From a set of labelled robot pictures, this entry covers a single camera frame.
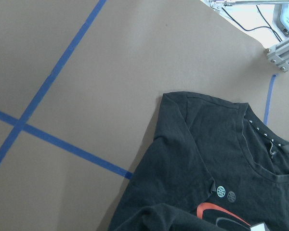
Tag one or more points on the black graphic t-shirt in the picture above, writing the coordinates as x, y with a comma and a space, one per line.
213, 165

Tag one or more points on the aluminium frame post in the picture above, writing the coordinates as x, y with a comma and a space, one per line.
279, 55

